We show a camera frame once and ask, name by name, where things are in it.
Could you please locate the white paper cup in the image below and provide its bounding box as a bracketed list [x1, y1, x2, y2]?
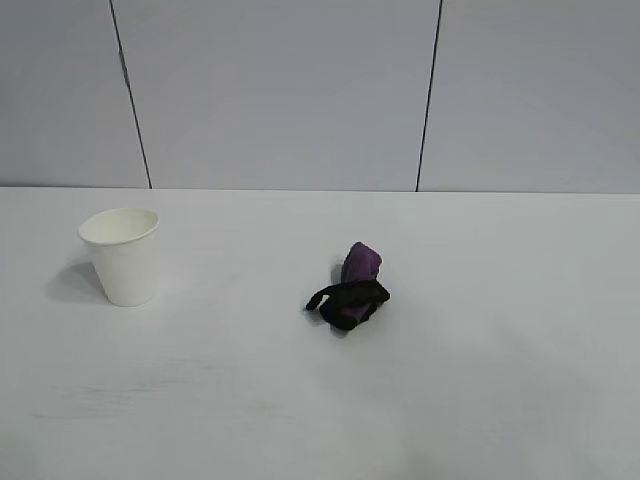
[77, 207, 161, 308]

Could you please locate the purple and black cloth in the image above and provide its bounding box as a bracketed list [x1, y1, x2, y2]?
[305, 241, 392, 332]

